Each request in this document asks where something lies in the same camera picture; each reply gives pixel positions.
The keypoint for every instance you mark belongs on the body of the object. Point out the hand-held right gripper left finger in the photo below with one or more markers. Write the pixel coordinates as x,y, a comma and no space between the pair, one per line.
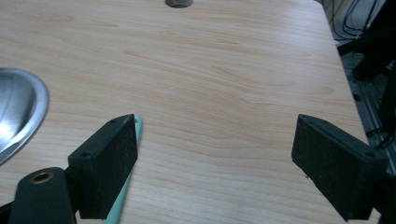
104,168

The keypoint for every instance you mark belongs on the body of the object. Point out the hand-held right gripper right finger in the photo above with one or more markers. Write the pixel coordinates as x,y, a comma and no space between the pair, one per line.
336,168

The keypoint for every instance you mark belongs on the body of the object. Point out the mint green stick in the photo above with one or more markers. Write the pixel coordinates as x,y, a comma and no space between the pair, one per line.
124,186

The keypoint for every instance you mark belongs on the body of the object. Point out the stainless steel bowl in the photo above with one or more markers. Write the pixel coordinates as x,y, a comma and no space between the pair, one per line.
19,107

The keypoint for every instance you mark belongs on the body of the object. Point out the black metal stand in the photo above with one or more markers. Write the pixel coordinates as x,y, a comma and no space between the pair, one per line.
375,59

